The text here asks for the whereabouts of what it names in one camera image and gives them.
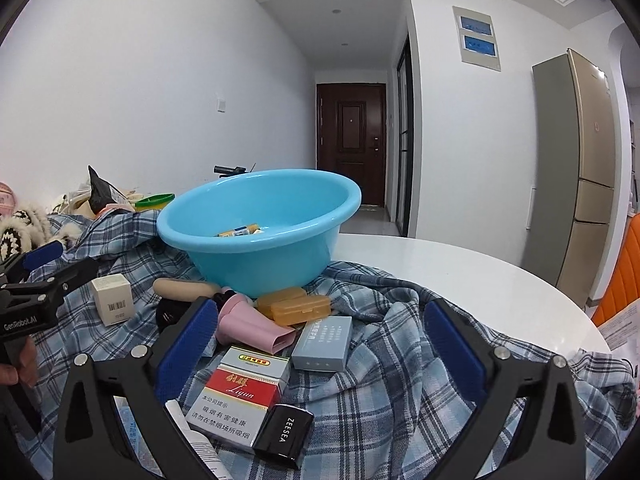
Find dark package with white label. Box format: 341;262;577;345
87;165;130;218

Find dark brown entrance door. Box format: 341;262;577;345
316;83;387;208

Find gold and grey refrigerator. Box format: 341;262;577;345
520;49;618;311

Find blue plaid cloth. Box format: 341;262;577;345
15;210;638;480

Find black and white furry knit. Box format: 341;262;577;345
0;202;81;261

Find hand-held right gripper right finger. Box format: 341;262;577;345
422;297;588;480

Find wooden handle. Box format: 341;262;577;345
152;278;223;302

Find amber plastic pill case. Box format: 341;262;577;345
270;294;332;325
256;287;307;316

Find yellow container with green rim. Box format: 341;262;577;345
134;193;177;212

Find black rectangular case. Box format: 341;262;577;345
252;403;315;471

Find light blue plastic basin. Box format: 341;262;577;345
156;169;362;300

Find white printed paper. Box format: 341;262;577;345
597;300;640;361

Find white box with barcode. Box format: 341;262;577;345
91;273;133;327

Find black rounded object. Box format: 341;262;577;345
156;299;192;333

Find pink plastic holder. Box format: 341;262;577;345
216;287;297;354

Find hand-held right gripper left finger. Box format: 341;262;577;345
52;296;221;480

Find white printed packet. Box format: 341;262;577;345
114;396;163;476

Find black framed glass partition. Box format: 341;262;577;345
395;35;416;238

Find red and white cigarette pack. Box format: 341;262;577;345
185;345;292;451

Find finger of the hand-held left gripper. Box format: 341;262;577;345
0;240;65;286
0;256;100;307

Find white wall panel blue windows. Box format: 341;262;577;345
452;6;501;72

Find orange chair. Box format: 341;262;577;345
592;212;640;328

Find grey blue small box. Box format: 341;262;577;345
291;316;353;372

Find person's left hand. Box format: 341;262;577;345
0;337;39;387

